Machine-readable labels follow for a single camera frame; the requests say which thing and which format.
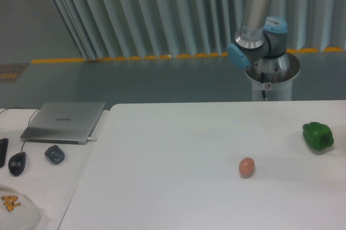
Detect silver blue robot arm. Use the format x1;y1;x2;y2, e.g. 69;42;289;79
227;0;345;83

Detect green bell pepper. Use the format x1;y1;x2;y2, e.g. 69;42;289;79
302;122;334;152

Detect brown egg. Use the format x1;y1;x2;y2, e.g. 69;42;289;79
238;157;255;178

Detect white corrugated partition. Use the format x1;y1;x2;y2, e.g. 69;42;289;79
52;0;345;61

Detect silver closed laptop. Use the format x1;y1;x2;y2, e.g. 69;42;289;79
21;102;105;144

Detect brown floor sign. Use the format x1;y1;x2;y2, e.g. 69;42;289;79
0;63;29;83

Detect black computer mouse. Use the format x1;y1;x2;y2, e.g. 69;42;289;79
8;152;26;176

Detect black flat device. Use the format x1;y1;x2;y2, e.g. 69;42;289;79
0;138;9;168

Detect white cap yellow letters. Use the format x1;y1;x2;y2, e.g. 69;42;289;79
1;185;41;229

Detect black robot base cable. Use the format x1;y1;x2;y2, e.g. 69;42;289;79
259;72;268;102

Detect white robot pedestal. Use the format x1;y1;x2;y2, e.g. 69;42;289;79
245;52;300;101

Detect black mouse cable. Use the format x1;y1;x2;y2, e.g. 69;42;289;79
0;107;41;154

